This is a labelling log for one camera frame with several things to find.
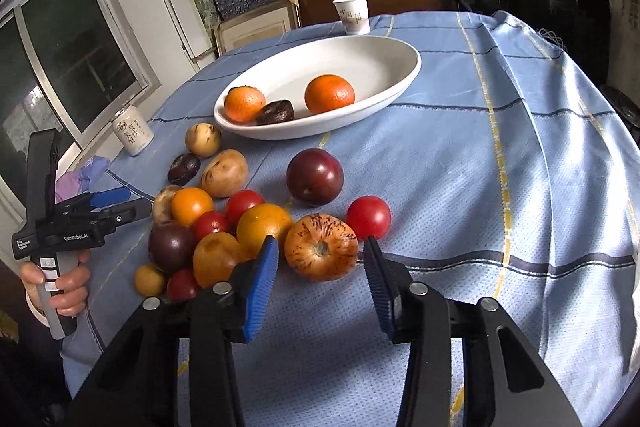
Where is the cream beverage can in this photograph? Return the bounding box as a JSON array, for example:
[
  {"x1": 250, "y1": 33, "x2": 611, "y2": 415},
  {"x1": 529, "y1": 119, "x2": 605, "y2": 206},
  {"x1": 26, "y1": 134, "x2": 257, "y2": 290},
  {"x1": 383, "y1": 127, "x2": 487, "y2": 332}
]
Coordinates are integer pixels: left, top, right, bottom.
[{"x1": 111, "y1": 104, "x2": 155, "y2": 156}]

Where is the small yellow-brown fruit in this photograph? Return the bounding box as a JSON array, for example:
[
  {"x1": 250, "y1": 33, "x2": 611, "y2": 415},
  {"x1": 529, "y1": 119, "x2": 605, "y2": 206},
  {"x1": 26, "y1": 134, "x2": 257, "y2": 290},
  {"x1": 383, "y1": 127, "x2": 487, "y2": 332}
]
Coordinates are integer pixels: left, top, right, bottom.
[{"x1": 133, "y1": 263, "x2": 167, "y2": 298}]

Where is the red tomato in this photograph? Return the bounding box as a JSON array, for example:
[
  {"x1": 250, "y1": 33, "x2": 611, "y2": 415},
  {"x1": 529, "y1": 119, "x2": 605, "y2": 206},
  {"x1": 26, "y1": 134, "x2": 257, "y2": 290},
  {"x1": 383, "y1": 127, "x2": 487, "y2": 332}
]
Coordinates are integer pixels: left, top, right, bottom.
[
  {"x1": 165, "y1": 268, "x2": 202, "y2": 304},
  {"x1": 345, "y1": 196, "x2": 392, "y2": 240},
  {"x1": 224, "y1": 189, "x2": 266, "y2": 228},
  {"x1": 191, "y1": 211, "x2": 231, "y2": 242}
]

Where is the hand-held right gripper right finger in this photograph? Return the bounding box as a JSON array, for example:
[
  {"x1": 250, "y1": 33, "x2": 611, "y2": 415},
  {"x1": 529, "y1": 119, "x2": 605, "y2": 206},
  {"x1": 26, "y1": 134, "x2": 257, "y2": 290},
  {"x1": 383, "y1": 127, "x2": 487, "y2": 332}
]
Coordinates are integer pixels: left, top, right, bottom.
[{"x1": 362, "y1": 236, "x2": 583, "y2": 427}]

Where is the white framed window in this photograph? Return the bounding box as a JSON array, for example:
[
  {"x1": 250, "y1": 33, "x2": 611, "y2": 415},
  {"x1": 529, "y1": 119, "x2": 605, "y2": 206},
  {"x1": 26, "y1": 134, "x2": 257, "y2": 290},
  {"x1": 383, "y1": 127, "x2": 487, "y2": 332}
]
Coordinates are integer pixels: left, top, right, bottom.
[{"x1": 0, "y1": 0, "x2": 161, "y2": 188}]

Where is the white oval bowl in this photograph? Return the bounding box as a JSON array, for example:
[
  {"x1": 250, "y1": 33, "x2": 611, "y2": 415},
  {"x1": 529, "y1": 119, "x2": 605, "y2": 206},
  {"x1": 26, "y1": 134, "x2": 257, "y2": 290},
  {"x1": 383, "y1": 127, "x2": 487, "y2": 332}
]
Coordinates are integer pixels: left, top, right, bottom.
[{"x1": 213, "y1": 35, "x2": 422, "y2": 141}]

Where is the large purple plum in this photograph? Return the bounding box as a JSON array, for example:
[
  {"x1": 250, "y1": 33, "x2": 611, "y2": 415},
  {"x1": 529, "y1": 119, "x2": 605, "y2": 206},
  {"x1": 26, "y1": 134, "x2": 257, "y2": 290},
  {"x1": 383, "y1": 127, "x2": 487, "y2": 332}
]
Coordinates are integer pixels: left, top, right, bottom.
[{"x1": 286, "y1": 148, "x2": 345, "y2": 206}]

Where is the mandarin with green stem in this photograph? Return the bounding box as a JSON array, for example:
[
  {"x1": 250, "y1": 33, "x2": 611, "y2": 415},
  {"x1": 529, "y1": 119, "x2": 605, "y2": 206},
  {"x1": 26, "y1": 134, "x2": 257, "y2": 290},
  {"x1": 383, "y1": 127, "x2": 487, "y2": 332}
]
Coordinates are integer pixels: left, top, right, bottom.
[{"x1": 223, "y1": 85, "x2": 267, "y2": 124}]

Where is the oval tan fruit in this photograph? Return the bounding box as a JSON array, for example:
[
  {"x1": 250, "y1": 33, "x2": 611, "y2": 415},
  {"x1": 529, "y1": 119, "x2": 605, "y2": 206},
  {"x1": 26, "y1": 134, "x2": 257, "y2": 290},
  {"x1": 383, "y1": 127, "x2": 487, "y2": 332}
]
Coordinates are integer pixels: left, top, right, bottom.
[{"x1": 200, "y1": 149, "x2": 249, "y2": 198}]

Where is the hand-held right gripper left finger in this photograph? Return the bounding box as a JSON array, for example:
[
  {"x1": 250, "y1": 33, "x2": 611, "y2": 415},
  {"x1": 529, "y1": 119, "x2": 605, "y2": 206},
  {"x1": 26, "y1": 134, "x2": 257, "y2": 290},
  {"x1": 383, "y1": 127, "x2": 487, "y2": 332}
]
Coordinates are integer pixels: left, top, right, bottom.
[{"x1": 70, "y1": 234, "x2": 281, "y2": 427}]

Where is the blue plaid tablecloth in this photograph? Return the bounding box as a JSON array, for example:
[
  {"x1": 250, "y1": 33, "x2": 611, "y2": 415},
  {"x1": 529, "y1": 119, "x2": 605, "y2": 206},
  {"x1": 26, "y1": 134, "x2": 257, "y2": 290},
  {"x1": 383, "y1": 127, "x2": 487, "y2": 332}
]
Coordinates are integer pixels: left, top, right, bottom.
[{"x1": 60, "y1": 10, "x2": 640, "y2": 427}]

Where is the dark purple plum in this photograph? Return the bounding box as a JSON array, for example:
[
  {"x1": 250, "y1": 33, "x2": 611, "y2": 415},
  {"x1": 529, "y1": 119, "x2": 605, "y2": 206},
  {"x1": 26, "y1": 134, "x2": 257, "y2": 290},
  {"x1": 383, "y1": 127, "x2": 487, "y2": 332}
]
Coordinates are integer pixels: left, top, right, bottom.
[{"x1": 148, "y1": 221, "x2": 197, "y2": 276}]

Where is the round tan fruit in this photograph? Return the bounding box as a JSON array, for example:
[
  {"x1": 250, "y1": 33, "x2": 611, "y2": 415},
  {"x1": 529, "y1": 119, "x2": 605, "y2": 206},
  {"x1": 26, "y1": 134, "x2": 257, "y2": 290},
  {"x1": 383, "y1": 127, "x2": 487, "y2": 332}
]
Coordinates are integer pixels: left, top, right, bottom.
[{"x1": 185, "y1": 122, "x2": 223, "y2": 158}]

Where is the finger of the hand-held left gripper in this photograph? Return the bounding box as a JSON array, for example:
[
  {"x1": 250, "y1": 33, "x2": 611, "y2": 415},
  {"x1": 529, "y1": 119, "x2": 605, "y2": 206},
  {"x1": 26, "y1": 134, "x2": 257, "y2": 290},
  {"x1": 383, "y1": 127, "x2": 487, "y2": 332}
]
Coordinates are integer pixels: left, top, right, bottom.
[
  {"x1": 75, "y1": 187, "x2": 132, "y2": 210},
  {"x1": 99, "y1": 199, "x2": 153, "y2": 233}
]

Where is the dark wrinkled passion fruit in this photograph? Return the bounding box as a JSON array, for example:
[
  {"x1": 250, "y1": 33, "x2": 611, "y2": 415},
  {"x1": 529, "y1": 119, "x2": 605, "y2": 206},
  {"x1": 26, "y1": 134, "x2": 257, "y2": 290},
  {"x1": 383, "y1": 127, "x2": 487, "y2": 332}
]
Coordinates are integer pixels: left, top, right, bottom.
[
  {"x1": 255, "y1": 99, "x2": 296, "y2": 126},
  {"x1": 167, "y1": 153, "x2": 202, "y2": 186}
]

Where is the orange persimmon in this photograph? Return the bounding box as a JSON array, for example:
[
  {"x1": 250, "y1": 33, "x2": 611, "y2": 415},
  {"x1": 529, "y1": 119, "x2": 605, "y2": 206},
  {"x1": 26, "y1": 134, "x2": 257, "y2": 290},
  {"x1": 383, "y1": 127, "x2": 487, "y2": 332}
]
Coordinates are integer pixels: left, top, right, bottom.
[{"x1": 192, "y1": 231, "x2": 253, "y2": 289}]

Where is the small orange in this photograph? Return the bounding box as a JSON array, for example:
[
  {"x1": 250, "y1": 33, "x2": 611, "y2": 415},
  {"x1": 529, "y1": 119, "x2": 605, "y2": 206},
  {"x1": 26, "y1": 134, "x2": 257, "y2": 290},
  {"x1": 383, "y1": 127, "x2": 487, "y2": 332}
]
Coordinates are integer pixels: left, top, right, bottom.
[{"x1": 171, "y1": 187, "x2": 215, "y2": 228}]

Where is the dark object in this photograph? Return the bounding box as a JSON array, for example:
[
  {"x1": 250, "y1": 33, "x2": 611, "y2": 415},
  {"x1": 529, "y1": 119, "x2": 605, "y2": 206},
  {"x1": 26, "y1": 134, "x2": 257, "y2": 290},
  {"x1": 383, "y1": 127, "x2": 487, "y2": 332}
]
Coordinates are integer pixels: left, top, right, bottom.
[{"x1": 597, "y1": 84, "x2": 640, "y2": 132}]

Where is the large round orange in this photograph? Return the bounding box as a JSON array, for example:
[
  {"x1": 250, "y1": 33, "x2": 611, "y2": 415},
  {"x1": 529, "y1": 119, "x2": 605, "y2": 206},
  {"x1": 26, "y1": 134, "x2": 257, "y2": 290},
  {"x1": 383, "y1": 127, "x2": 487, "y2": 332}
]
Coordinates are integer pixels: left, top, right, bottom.
[{"x1": 304, "y1": 75, "x2": 356, "y2": 114}]

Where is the small tan fruit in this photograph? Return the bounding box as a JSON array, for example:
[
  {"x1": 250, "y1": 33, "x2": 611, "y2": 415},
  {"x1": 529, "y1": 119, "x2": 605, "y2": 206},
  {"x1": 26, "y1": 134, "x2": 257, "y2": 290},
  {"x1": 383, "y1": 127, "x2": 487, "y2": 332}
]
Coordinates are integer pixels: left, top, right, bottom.
[{"x1": 152, "y1": 185, "x2": 183, "y2": 224}]

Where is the yellow orange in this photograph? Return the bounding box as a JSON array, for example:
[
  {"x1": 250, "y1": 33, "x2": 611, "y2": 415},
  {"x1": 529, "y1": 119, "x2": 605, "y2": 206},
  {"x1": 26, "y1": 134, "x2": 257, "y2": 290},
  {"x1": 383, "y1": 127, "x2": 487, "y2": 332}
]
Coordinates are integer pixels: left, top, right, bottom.
[{"x1": 236, "y1": 203, "x2": 294, "y2": 260}]

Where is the red striped apple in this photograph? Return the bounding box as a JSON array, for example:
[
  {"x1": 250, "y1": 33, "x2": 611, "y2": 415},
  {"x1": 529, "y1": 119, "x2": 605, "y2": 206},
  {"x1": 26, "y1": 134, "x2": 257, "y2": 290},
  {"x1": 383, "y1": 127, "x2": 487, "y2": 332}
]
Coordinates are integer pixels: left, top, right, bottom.
[{"x1": 283, "y1": 213, "x2": 360, "y2": 282}]

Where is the white paper cup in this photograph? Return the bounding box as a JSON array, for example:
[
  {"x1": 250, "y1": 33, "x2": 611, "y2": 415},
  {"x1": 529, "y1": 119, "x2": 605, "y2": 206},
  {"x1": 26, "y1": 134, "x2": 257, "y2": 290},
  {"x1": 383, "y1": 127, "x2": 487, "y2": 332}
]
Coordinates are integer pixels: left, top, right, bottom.
[{"x1": 332, "y1": 0, "x2": 371, "y2": 36}]

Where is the purple cloth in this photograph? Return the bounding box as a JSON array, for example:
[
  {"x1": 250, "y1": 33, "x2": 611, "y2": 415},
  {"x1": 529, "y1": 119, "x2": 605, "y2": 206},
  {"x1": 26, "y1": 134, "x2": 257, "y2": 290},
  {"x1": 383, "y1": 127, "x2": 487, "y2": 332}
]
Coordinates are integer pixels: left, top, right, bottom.
[{"x1": 54, "y1": 155, "x2": 112, "y2": 202}]

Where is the person's left hand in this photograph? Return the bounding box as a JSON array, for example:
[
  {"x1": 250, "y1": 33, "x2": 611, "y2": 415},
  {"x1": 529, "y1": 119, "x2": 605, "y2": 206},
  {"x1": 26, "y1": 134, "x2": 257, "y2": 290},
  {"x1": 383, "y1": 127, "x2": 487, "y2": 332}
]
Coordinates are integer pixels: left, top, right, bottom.
[{"x1": 20, "y1": 251, "x2": 92, "y2": 318}]

